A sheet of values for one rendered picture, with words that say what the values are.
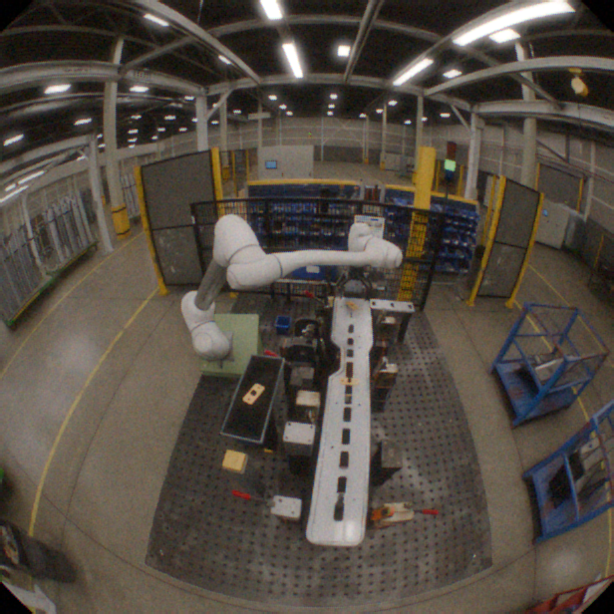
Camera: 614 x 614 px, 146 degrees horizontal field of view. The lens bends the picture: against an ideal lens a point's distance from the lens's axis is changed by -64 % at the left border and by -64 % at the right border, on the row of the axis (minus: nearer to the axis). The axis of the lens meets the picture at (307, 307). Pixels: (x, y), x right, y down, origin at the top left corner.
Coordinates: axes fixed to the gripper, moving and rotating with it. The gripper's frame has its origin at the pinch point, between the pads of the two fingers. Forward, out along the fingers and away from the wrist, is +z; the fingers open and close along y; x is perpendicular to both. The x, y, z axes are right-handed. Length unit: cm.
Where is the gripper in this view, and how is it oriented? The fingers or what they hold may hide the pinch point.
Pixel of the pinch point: (353, 297)
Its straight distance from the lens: 140.5
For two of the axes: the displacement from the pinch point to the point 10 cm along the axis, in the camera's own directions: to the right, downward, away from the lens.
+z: 0.0, 8.1, 5.9
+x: 1.4, -5.8, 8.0
